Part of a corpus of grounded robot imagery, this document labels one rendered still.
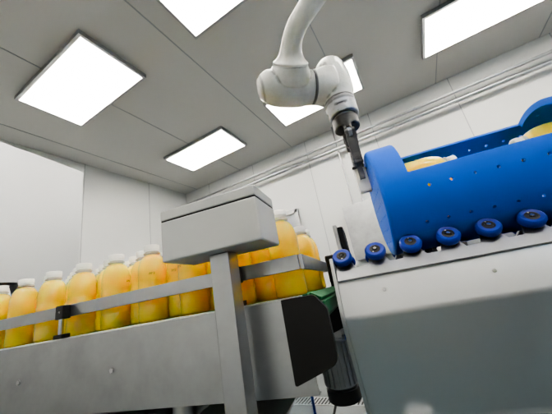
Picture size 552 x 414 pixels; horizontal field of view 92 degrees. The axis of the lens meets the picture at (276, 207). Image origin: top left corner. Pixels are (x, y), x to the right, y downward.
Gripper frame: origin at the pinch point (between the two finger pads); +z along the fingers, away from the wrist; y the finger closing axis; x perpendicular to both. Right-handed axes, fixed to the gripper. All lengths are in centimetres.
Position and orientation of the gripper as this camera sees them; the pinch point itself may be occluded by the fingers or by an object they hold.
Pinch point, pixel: (362, 180)
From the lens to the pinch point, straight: 77.0
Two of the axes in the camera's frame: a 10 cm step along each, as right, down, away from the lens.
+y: -3.1, -2.4, -9.2
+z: 1.7, 9.4, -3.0
